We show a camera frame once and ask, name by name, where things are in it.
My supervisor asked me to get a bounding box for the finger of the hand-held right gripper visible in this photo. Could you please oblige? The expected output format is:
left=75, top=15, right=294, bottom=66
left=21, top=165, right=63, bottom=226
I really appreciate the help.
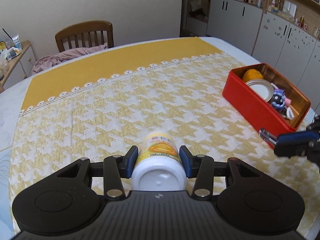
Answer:
left=273, top=141, right=316, bottom=159
left=277, top=130, right=320, bottom=146

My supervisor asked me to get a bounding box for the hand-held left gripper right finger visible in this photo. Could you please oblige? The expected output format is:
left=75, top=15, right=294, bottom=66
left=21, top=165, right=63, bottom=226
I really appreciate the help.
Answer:
left=179, top=145, right=265, bottom=201

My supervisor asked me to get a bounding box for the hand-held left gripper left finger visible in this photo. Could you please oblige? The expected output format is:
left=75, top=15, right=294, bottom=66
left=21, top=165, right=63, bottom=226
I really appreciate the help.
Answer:
left=56, top=146, right=139, bottom=201

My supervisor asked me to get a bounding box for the white bottle yellow label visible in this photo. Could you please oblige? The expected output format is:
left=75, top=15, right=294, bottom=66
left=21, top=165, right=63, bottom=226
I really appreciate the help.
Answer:
left=131, top=130, right=187, bottom=192

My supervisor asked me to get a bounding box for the purple toy figure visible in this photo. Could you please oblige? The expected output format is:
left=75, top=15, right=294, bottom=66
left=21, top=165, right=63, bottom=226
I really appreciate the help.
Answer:
left=270, top=89, right=288, bottom=113

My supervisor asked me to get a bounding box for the red metal tin box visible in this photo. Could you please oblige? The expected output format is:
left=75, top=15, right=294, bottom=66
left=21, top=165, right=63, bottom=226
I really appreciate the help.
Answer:
left=222, top=63, right=311, bottom=150

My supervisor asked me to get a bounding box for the round metal jar lid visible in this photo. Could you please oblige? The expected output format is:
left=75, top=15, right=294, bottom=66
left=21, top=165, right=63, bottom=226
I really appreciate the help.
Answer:
left=244, top=79, right=275, bottom=103

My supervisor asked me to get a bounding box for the orange fruit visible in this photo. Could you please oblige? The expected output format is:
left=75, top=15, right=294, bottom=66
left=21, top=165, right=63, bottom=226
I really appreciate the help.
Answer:
left=242, top=69, right=264, bottom=83

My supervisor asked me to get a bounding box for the yellow houndstooth tablecloth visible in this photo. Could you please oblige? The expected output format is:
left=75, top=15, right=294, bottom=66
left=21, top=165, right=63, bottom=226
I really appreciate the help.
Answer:
left=9, top=37, right=320, bottom=235

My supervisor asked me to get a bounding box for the pink cloth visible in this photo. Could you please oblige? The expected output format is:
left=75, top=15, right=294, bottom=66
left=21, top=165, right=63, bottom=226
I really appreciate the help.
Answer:
left=31, top=45, right=108, bottom=74

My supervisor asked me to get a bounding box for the wooden chair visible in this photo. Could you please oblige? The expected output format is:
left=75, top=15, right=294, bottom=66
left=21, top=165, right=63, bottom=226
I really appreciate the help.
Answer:
left=55, top=20, right=114, bottom=53

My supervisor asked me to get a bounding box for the wooden side cabinet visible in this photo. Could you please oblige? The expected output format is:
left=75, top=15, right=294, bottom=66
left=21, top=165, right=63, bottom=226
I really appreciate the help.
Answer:
left=0, top=40, right=37, bottom=90

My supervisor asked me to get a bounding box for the white tote bag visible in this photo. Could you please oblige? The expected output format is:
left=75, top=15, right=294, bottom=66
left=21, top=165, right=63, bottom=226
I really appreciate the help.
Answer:
left=190, top=0, right=204, bottom=12

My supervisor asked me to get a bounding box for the clear plastic bag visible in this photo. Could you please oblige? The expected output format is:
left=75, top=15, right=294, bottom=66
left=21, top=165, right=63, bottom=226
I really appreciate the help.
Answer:
left=0, top=47, right=19, bottom=61

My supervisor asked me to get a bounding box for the blue white pouch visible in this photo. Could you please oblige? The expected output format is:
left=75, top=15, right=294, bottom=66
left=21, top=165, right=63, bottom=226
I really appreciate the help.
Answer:
left=12, top=34, right=22, bottom=50

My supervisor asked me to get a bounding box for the white wooden wall cabinet unit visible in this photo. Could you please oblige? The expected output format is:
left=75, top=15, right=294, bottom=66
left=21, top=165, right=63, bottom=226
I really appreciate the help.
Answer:
left=186, top=0, right=320, bottom=98

